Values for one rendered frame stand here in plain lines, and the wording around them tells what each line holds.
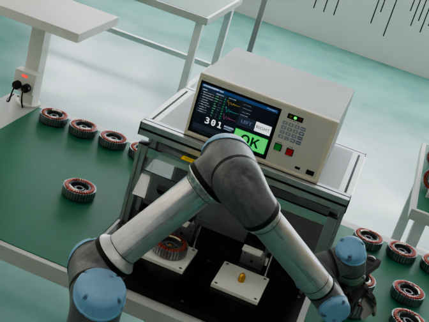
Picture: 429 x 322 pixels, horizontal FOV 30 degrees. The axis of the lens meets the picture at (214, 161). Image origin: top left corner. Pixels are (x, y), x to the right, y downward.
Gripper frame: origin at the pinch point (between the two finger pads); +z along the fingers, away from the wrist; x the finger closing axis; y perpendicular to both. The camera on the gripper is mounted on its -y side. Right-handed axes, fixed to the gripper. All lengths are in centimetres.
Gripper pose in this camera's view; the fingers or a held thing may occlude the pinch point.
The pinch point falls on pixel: (355, 300)
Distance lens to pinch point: 236.3
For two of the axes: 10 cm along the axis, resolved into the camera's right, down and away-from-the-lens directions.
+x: 7.6, 4.7, -4.6
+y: -6.4, 6.8, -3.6
